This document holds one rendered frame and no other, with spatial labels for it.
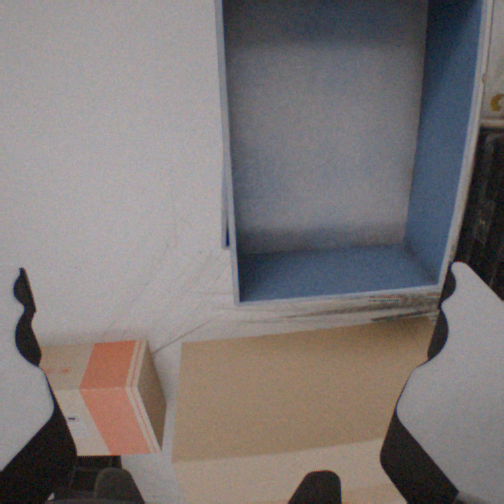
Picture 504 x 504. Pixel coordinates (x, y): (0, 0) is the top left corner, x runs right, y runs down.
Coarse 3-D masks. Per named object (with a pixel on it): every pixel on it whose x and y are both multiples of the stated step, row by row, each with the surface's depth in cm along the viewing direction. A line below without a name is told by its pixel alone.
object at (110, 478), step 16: (96, 480) 5; (112, 480) 5; (128, 480) 5; (304, 480) 5; (320, 480) 5; (336, 480) 5; (96, 496) 5; (112, 496) 5; (128, 496) 5; (304, 496) 5; (320, 496) 5; (336, 496) 5
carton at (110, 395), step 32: (64, 352) 44; (96, 352) 43; (128, 352) 43; (64, 384) 39; (96, 384) 39; (128, 384) 39; (64, 416) 40; (96, 416) 41; (128, 416) 41; (160, 416) 47; (96, 448) 43; (128, 448) 44; (160, 448) 44
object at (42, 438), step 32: (0, 288) 10; (0, 320) 9; (0, 352) 8; (32, 352) 9; (0, 384) 7; (32, 384) 7; (0, 416) 6; (32, 416) 6; (0, 448) 6; (32, 448) 6; (64, 448) 7; (0, 480) 5; (32, 480) 6
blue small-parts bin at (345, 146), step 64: (256, 0) 23; (320, 0) 23; (384, 0) 23; (448, 0) 21; (256, 64) 25; (320, 64) 25; (384, 64) 26; (448, 64) 23; (256, 128) 27; (320, 128) 28; (384, 128) 28; (448, 128) 24; (256, 192) 30; (320, 192) 30; (384, 192) 30; (448, 192) 25; (256, 256) 32; (320, 256) 31; (384, 256) 31; (448, 256) 26
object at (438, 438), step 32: (448, 288) 11; (480, 288) 10; (448, 320) 9; (480, 320) 9; (448, 352) 8; (480, 352) 8; (416, 384) 7; (448, 384) 7; (480, 384) 7; (416, 416) 6; (448, 416) 6; (480, 416) 6; (384, 448) 7; (416, 448) 6; (448, 448) 6; (480, 448) 6; (416, 480) 6; (448, 480) 5; (480, 480) 5
